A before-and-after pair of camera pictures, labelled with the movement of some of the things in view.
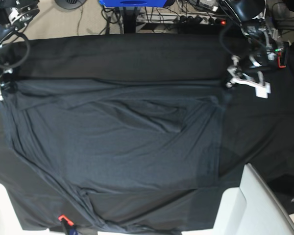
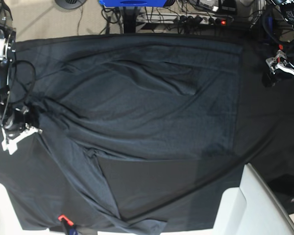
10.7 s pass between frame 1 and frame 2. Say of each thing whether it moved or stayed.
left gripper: moved
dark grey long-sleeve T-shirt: stayed
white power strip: stayed
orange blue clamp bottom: stayed
